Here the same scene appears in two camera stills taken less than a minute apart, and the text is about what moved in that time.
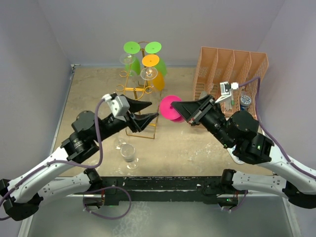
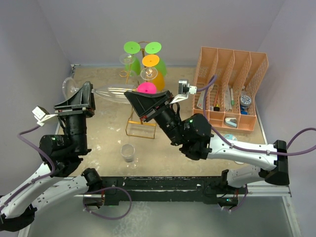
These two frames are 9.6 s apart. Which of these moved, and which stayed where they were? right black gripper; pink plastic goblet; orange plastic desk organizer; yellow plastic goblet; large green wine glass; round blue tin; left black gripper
Moved: pink plastic goblet; left black gripper; right black gripper
Stayed: round blue tin; yellow plastic goblet; orange plastic desk organizer; large green wine glass
